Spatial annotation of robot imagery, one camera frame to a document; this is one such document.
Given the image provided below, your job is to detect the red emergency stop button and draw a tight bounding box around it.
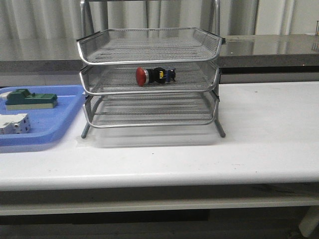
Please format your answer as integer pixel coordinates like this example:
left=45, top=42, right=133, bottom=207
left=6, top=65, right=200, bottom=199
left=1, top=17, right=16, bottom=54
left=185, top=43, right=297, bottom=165
left=136, top=66, right=175, bottom=87

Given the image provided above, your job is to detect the silver mesh tray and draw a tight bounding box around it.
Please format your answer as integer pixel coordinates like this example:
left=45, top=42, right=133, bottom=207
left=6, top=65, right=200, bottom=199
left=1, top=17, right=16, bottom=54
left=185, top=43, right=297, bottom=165
left=77, top=27, right=223, bottom=65
left=83, top=92, right=219, bottom=128
left=79, top=61, right=220, bottom=96

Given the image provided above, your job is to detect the clear tape patch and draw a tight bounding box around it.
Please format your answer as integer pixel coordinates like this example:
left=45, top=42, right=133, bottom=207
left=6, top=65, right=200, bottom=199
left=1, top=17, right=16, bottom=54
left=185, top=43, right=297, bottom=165
left=75, top=136, right=96, bottom=147

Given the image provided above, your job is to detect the blue plastic tray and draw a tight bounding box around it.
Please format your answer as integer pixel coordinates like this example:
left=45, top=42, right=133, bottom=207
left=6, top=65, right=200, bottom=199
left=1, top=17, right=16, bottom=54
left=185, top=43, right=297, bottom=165
left=0, top=85, right=84, bottom=153

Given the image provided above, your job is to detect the green electrical module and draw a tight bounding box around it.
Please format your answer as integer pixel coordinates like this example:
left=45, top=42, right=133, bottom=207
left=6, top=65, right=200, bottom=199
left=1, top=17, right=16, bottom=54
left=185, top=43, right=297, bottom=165
left=5, top=89, right=58, bottom=110

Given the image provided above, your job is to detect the white circuit breaker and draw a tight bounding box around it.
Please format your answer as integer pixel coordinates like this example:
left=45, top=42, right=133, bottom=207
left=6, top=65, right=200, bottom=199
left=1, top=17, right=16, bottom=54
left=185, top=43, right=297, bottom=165
left=0, top=114, right=31, bottom=134

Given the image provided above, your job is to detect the grey stone counter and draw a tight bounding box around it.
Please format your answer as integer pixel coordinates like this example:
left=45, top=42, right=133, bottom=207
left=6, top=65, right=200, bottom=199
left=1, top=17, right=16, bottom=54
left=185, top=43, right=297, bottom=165
left=0, top=34, right=319, bottom=87

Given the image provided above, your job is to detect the white table leg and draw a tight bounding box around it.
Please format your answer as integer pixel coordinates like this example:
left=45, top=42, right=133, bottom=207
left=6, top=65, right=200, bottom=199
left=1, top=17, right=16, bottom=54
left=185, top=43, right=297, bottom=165
left=298, top=206, right=319, bottom=238

